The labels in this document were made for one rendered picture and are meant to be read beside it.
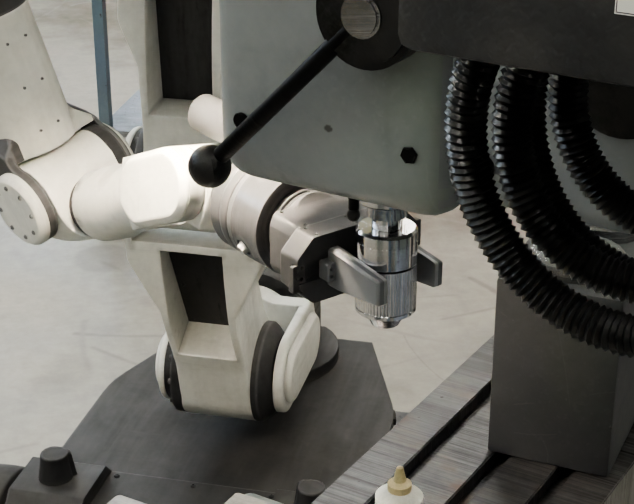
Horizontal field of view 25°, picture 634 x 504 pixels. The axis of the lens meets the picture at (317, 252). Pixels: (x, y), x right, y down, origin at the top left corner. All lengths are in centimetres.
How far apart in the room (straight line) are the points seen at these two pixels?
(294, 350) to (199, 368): 14
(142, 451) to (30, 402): 132
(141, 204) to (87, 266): 281
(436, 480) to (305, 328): 76
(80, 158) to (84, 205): 7
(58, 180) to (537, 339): 49
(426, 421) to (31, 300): 252
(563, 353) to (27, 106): 56
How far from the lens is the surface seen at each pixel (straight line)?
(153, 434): 216
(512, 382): 140
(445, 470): 141
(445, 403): 152
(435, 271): 110
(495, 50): 58
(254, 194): 117
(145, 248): 188
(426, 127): 93
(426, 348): 361
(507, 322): 137
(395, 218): 107
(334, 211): 114
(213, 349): 199
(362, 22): 89
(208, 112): 125
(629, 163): 86
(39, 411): 339
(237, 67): 99
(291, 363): 204
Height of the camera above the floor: 169
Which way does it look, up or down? 24 degrees down
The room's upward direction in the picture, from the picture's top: straight up
